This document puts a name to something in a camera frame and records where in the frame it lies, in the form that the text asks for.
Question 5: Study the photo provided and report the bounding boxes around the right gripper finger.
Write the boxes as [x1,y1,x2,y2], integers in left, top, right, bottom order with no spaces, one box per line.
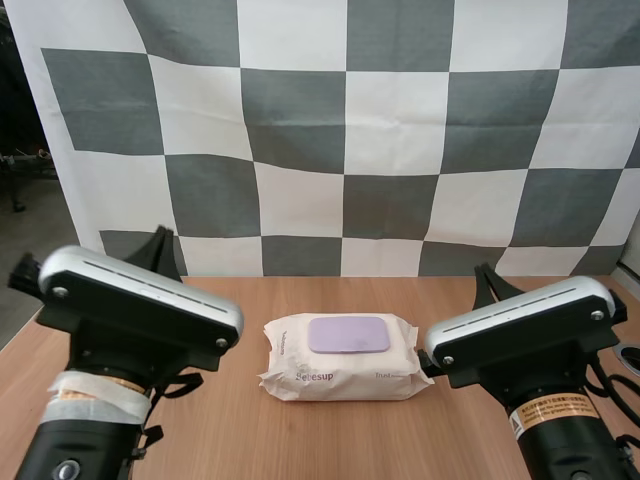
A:
[482,264,522,307]
[471,265,487,317]

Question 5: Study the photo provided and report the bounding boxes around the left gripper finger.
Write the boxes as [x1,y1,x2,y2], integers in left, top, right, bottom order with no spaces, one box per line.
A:
[154,227,182,285]
[124,225,167,276]

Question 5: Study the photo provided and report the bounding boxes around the black cable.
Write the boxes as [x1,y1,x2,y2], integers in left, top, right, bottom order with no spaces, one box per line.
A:
[583,353,640,480]
[130,368,205,462]

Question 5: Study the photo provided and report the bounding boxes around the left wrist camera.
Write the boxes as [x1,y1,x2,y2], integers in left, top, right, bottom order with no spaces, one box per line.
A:
[7,244,246,374]

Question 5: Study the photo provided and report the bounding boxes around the white wet wipes pack lilac lid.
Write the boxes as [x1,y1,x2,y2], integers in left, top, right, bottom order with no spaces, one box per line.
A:
[256,310,436,404]

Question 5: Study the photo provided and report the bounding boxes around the checked cloth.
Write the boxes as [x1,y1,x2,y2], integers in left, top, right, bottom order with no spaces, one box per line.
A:
[0,0,640,279]

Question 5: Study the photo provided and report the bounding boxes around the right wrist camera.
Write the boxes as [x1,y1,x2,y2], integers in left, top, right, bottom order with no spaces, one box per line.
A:
[417,275,629,390]

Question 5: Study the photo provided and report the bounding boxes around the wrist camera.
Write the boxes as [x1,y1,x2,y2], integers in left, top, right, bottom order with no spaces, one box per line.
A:
[417,275,629,390]
[7,244,246,374]

